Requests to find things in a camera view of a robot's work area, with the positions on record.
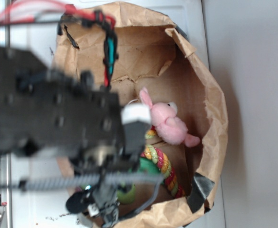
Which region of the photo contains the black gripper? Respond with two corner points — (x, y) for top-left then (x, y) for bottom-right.
(66, 164), (144, 228)

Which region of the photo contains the green plush animal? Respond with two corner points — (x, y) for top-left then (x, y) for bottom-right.
(80, 182), (136, 205)

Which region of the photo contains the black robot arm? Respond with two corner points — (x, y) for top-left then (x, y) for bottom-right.
(0, 47), (151, 228)

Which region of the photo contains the green wooden wedge block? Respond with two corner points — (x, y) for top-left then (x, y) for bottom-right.
(127, 157), (163, 182)

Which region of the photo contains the pink plush bunny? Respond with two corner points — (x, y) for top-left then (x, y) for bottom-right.
(139, 87), (201, 148)

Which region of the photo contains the brown paper bag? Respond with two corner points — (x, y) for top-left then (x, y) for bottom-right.
(50, 1), (229, 228)

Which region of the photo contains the grey braided cable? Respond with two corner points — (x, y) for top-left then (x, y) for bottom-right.
(0, 173), (164, 219)

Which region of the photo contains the multicolour twisted rope toy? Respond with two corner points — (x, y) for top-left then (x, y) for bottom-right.
(140, 125), (186, 199)

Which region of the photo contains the red wire bundle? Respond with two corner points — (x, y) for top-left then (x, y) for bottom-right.
(0, 0), (119, 88)

